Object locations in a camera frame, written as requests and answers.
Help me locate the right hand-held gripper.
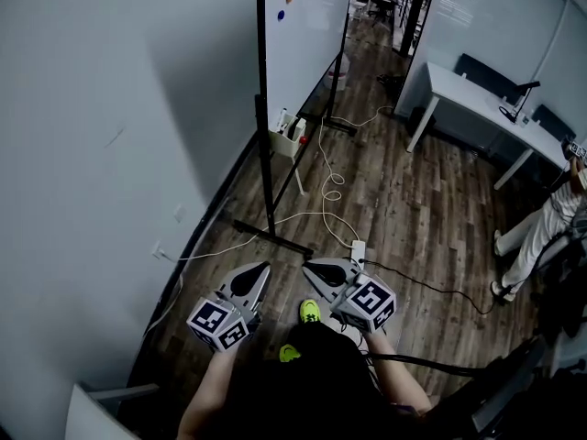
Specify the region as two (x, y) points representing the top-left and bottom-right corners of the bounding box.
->
(301, 257), (398, 335)

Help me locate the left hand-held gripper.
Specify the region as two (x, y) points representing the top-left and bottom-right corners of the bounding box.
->
(186, 260), (272, 354)

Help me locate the black-framed rolling whiteboard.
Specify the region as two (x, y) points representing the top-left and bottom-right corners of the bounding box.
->
(233, 0), (360, 257)

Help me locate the person's right forearm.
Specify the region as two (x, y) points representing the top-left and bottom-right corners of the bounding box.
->
(364, 330), (432, 414)

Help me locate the person's left forearm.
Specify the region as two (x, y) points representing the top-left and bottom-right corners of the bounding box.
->
(176, 344), (239, 440)

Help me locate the person's right green shoe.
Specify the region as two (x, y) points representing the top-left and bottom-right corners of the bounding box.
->
(299, 298), (322, 325)

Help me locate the white slanted support leg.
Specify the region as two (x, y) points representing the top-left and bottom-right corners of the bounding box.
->
(291, 156), (306, 196)

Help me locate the person's black clothing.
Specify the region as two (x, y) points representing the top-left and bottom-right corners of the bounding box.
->
(224, 323), (414, 440)

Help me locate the white marker caddy box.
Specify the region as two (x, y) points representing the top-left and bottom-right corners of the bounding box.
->
(268, 107), (307, 159)

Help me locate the white bucket with red label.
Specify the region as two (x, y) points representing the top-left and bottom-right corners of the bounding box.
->
(323, 52), (350, 92)

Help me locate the small white table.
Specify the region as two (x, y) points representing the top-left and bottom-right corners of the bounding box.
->
(63, 381), (160, 440)

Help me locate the white office desk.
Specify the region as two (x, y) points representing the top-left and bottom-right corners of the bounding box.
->
(405, 60), (574, 191)

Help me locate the grey office chair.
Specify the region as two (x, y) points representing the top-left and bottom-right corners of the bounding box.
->
(531, 213), (587, 338)

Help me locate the dark desk partition panel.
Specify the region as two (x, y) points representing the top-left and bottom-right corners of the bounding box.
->
(454, 52), (524, 105)
(531, 104), (577, 142)

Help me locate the black pillar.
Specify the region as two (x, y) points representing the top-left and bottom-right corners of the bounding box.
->
(398, 0), (426, 59)

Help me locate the black desk lamp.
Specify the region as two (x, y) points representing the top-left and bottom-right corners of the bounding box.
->
(498, 80), (541, 126)

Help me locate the straight white power cord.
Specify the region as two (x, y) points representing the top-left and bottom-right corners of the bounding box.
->
(176, 211), (325, 263)

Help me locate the thin black floor cable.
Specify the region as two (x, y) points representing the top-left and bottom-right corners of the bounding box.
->
(360, 258), (501, 316)

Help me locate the long white looped cable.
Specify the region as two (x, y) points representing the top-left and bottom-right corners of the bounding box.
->
(318, 105), (396, 247)

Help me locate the thick black cable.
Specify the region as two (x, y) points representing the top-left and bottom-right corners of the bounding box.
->
(361, 350), (482, 380)

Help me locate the black cable bundle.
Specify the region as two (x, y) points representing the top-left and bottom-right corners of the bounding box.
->
(375, 73), (407, 94)

